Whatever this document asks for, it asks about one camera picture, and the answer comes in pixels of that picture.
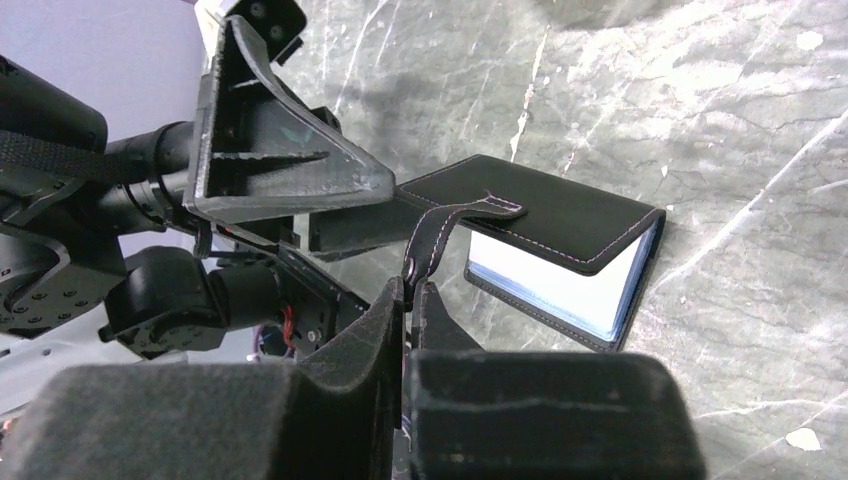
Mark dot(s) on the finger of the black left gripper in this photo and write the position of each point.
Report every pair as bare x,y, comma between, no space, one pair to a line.
331,415
542,415

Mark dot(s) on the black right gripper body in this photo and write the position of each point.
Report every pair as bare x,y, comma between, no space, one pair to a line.
265,279

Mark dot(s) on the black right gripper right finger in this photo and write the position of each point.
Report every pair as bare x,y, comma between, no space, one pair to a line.
340,234

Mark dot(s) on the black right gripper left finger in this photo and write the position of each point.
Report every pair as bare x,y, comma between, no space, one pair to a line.
260,154

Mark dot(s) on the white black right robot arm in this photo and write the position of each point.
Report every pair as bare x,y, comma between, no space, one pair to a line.
186,233

